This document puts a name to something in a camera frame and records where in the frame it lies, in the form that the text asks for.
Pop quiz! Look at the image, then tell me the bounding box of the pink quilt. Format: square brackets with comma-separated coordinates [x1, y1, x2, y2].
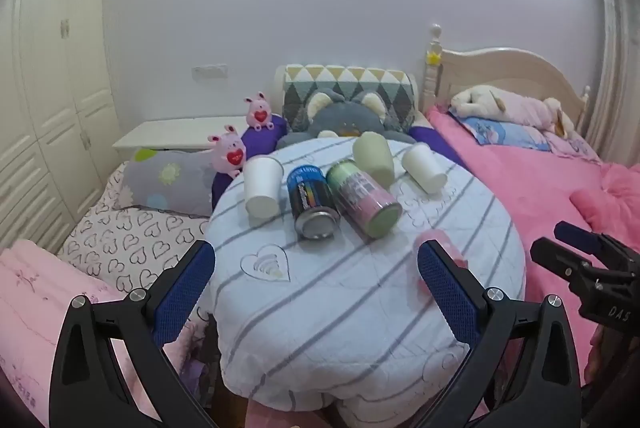
[0, 238, 211, 428]

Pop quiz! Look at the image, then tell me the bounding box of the white wardrobe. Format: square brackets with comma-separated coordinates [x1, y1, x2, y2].
[0, 0, 122, 255]

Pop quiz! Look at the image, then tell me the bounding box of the black drink can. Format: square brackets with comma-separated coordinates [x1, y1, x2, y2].
[287, 164, 342, 241]

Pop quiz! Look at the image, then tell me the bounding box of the triangle patterned pillow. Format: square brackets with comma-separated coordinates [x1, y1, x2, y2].
[281, 64, 419, 134]

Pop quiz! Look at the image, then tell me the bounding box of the cream wooden headboard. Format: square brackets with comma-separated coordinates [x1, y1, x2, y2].
[419, 24, 592, 121]

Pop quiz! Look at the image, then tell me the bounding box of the white wall socket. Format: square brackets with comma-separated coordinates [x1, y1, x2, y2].
[192, 64, 228, 80]

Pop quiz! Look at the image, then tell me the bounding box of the pink pig plush toy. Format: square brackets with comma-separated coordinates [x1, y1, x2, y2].
[207, 124, 248, 179]
[243, 91, 275, 132]

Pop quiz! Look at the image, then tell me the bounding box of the pale green cup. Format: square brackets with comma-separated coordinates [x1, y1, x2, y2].
[352, 131, 396, 186]

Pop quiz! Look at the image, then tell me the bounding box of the white bedside table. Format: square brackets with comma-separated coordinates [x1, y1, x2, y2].
[112, 115, 251, 154]

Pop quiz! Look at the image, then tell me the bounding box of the white paper cup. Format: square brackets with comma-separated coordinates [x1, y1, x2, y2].
[402, 142, 448, 194]
[243, 156, 285, 217]

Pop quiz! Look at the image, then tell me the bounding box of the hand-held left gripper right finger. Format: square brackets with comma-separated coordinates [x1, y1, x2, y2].
[417, 239, 583, 428]

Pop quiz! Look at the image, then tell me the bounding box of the grey bear plush toy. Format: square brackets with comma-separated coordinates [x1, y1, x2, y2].
[276, 88, 417, 151]

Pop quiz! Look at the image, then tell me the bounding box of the green and pink can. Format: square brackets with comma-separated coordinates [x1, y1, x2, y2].
[326, 160, 403, 240]

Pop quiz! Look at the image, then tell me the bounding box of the blue cartoon pillow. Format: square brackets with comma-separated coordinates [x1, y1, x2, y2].
[449, 107, 556, 152]

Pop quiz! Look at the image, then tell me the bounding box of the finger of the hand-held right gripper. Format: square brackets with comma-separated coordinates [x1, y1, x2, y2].
[554, 221, 640, 261]
[530, 237, 603, 281]

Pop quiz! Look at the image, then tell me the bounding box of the heart print bed sheet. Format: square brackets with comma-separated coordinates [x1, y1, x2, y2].
[56, 161, 212, 296]

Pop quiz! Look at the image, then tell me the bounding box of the pink cup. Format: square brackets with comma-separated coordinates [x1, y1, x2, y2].
[413, 229, 470, 300]

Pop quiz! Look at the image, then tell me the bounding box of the pink bed cover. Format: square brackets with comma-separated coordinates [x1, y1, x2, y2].
[424, 105, 640, 389]

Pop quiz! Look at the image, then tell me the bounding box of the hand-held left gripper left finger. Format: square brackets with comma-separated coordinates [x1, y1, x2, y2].
[48, 240, 217, 428]

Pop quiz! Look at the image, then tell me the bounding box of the striped light blue blanket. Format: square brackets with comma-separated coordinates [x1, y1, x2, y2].
[204, 137, 527, 415]

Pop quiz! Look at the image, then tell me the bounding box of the grey flower print pillow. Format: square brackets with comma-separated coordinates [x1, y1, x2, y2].
[121, 148, 221, 217]

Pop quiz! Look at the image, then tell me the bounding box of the white plush dog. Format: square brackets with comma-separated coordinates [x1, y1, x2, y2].
[448, 85, 576, 138]

